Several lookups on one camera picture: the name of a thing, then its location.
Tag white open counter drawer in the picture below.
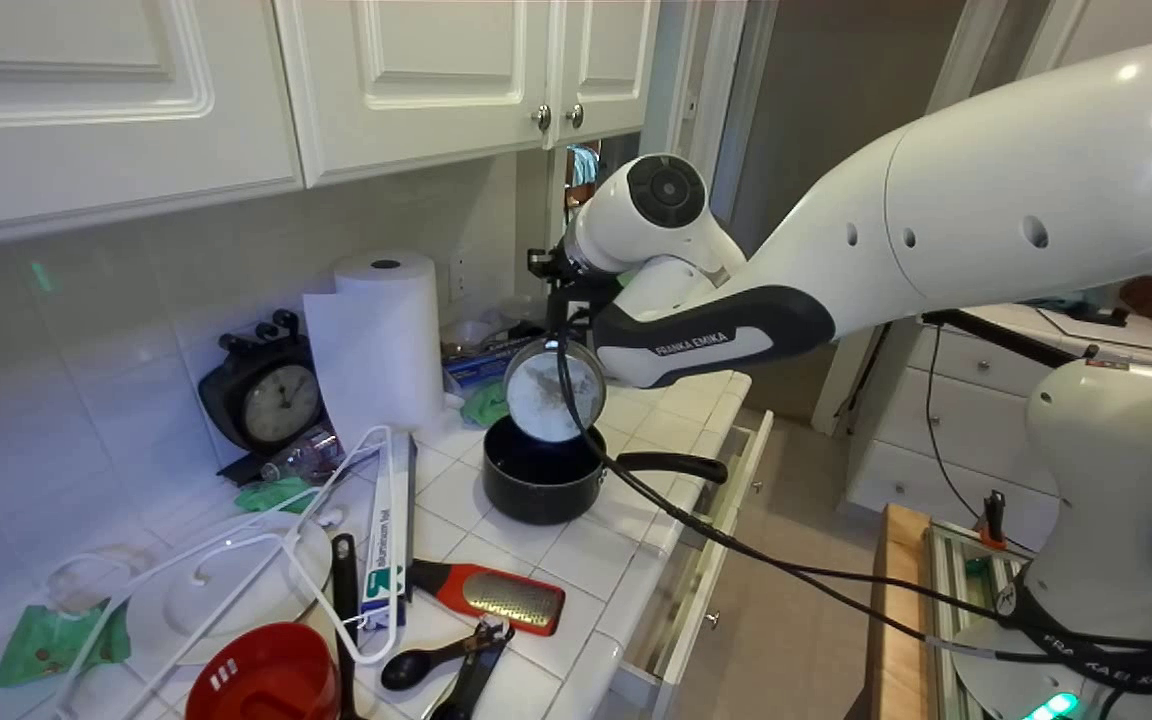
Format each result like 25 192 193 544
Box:
595 404 781 720

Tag black utensil handle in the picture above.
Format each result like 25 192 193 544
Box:
326 529 362 720

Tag white wire hanger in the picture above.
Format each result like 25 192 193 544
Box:
15 421 402 720

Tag narrow white upper cabinet door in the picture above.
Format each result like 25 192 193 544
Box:
545 0 666 151

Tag black dial kitchen scale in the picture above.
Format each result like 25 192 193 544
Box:
194 304 341 486

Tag black camera mount bars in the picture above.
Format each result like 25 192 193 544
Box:
918 299 1152 370

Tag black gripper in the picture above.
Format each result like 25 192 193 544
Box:
526 243 614 355

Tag black pot with long handle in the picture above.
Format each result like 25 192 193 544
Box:
477 413 733 529

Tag green sponge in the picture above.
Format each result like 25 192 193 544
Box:
0 599 134 697

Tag wooden board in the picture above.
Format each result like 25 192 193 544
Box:
859 499 939 720

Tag white paper towel roll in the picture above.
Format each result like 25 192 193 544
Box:
301 246 449 452

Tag small green wrapper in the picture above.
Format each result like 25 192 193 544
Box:
232 472 324 518

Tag green cloth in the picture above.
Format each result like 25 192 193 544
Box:
455 380 511 431

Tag red handled metal grater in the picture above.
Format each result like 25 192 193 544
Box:
402 557 571 645

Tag white drawer unit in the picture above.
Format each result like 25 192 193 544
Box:
844 308 1077 557

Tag clear glass dish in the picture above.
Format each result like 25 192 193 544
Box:
40 539 159 618

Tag wide white upper cabinet door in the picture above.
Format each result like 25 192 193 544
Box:
0 0 308 253

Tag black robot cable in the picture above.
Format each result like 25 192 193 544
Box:
549 330 1152 677

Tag red plastic bowl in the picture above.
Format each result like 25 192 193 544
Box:
178 618 342 720

